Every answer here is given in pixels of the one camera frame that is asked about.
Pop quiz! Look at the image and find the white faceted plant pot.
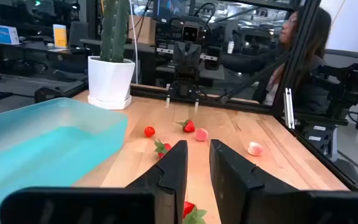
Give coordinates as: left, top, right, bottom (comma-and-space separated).
87, 55, 135, 111

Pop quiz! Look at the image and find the teal translucent plastic container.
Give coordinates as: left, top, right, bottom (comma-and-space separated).
0, 97, 129, 224

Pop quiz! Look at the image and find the brown cardboard box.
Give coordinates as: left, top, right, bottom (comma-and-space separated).
127, 14, 157, 45

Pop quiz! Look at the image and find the white hanging cable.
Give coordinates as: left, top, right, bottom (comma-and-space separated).
128, 0, 139, 85

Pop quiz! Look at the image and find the red plastic strawberry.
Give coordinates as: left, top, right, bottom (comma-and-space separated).
177, 119, 196, 134
182, 201, 208, 224
153, 139, 173, 159

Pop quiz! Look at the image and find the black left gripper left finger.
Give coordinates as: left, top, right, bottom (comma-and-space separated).
125, 139, 188, 224

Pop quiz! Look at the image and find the black aluminium table frame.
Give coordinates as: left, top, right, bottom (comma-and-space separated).
130, 0, 358, 191

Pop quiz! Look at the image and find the pink plastic peach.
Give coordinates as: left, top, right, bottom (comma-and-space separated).
195, 128, 209, 142
247, 141, 264, 157

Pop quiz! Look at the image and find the person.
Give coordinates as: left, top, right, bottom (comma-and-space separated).
219, 6, 332, 108

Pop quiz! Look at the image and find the green cactus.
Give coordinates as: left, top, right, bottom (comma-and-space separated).
99, 0, 131, 63

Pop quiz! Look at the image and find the black chair armrest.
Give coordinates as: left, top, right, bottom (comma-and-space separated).
34, 86, 65, 104

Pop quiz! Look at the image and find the computer monitor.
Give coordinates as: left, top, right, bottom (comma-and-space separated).
154, 0, 195, 22

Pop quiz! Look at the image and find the silver metal bracket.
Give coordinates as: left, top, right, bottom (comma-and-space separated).
283, 88, 295, 130

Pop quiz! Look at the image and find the yellow sign card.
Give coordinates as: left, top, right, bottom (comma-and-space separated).
52, 24, 68, 49

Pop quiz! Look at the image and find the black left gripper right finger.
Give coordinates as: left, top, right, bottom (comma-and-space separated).
209, 139, 300, 224

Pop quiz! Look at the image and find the dark office desk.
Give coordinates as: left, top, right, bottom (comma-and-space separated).
0, 37, 157, 75

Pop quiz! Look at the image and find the grey office chair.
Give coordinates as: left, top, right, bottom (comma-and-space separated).
68, 21, 90, 48

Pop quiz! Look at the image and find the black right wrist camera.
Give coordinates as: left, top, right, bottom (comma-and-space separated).
181, 24, 200, 43

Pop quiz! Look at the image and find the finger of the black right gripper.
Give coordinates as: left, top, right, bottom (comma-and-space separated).
188, 46, 198, 68
178, 46, 188, 68

